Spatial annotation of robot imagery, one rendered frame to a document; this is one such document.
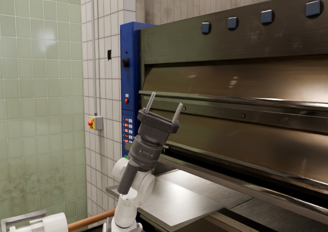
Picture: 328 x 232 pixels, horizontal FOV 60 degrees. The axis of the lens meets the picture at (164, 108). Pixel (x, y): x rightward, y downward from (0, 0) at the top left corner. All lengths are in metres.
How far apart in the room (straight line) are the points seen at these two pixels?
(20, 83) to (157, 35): 1.18
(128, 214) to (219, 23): 0.87
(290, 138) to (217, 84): 0.39
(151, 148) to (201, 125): 0.66
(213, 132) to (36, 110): 1.50
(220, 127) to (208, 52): 0.35
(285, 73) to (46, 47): 1.82
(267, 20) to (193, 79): 0.46
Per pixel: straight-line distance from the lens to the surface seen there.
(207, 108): 1.37
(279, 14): 1.18
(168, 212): 1.42
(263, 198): 1.08
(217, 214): 1.46
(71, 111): 2.51
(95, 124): 2.22
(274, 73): 1.18
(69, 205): 2.71
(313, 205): 1.01
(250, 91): 1.20
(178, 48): 1.51
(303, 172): 1.13
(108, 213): 1.38
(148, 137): 0.81
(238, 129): 1.29
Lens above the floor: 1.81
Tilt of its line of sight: 6 degrees down
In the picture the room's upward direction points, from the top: straight up
